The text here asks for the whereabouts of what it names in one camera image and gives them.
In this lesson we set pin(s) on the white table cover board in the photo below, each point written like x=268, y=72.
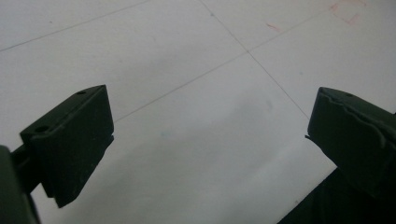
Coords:
x=199, y=77

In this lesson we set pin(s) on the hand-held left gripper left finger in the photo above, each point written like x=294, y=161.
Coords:
x=71, y=143

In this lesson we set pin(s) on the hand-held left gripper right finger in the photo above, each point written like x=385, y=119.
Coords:
x=355, y=140

